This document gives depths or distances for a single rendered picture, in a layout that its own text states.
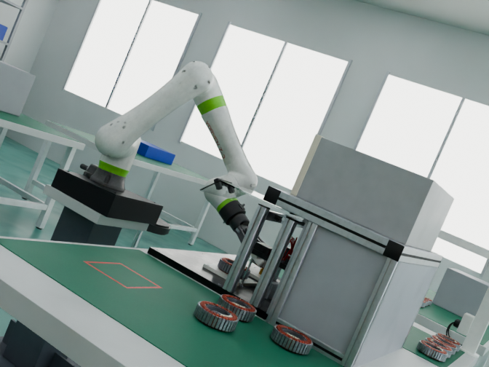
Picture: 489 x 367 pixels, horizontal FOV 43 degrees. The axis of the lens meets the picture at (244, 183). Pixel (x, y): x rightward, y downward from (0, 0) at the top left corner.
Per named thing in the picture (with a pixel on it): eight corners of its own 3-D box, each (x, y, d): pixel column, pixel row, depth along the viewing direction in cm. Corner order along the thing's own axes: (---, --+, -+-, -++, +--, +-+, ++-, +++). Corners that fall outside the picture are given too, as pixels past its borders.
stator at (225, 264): (210, 265, 210) (215, 255, 210) (227, 266, 220) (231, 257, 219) (236, 279, 204) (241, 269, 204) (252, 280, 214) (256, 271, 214)
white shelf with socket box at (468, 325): (392, 324, 268) (435, 227, 266) (409, 320, 301) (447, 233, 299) (471, 365, 252) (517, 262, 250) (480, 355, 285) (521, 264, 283)
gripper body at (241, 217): (239, 211, 237) (252, 230, 233) (248, 213, 244) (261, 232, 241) (224, 223, 238) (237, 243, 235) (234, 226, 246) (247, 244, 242)
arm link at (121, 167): (90, 164, 248) (108, 120, 248) (102, 167, 263) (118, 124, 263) (121, 177, 247) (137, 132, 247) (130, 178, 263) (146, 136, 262)
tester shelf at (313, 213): (263, 199, 187) (268, 185, 186) (332, 220, 247) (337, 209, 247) (397, 261, 167) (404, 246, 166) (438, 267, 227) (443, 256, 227)
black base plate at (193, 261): (146, 253, 205) (149, 246, 204) (234, 259, 261) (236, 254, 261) (264, 320, 183) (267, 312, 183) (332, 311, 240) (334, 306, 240)
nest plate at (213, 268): (202, 266, 209) (204, 263, 209) (223, 267, 222) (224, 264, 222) (238, 286, 202) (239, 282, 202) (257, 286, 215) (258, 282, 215)
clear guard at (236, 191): (199, 190, 205) (206, 173, 204) (232, 199, 226) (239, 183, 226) (281, 230, 190) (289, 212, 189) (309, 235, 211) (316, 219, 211)
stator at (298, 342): (273, 332, 173) (279, 320, 172) (310, 350, 170) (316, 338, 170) (265, 340, 162) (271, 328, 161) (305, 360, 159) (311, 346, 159)
